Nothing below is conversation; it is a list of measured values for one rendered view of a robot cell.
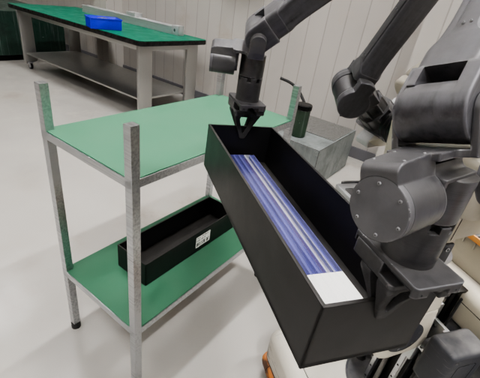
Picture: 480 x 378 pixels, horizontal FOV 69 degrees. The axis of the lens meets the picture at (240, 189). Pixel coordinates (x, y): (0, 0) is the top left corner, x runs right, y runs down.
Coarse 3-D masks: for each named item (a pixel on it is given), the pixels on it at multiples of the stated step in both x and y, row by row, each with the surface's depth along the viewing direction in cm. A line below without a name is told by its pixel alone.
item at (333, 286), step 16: (240, 160) 85; (256, 160) 86; (256, 176) 79; (256, 192) 72; (272, 192) 73; (272, 208) 68; (288, 208) 69; (288, 224) 64; (304, 224) 65; (288, 240) 59; (304, 240) 60; (304, 256) 56; (320, 256) 57; (320, 272) 54; (336, 272) 54; (320, 288) 51; (336, 288) 51; (352, 288) 52
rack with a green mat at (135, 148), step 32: (224, 96) 174; (64, 128) 114; (96, 128) 117; (128, 128) 84; (160, 128) 125; (192, 128) 129; (288, 128) 157; (96, 160) 98; (128, 160) 88; (160, 160) 103; (192, 160) 108; (128, 192) 93; (64, 224) 130; (128, 224) 99; (64, 256) 136; (96, 256) 149; (128, 256) 105; (192, 256) 157; (224, 256) 160; (96, 288) 134; (128, 288) 112; (160, 288) 139; (192, 288) 141; (128, 320) 124
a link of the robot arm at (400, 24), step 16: (400, 0) 69; (416, 0) 66; (432, 0) 66; (400, 16) 69; (416, 16) 68; (384, 32) 72; (400, 32) 71; (368, 48) 76; (384, 48) 74; (400, 48) 74; (352, 64) 81; (368, 64) 76; (384, 64) 76; (336, 80) 85; (368, 80) 78; (352, 96) 80; (368, 96) 80; (352, 112) 83
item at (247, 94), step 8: (240, 80) 80; (240, 88) 81; (248, 88) 80; (256, 88) 80; (232, 96) 84; (240, 96) 81; (248, 96) 81; (256, 96) 82; (240, 104) 79; (248, 104) 80; (256, 104) 81; (264, 104) 82
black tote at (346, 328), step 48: (240, 144) 89; (288, 144) 81; (240, 192) 63; (288, 192) 81; (336, 192) 64; (240, 240) 64; (336, 240) 64; (288, 288) 46; (288, 336) 46; (336, 336) 42; (384, 336) 46
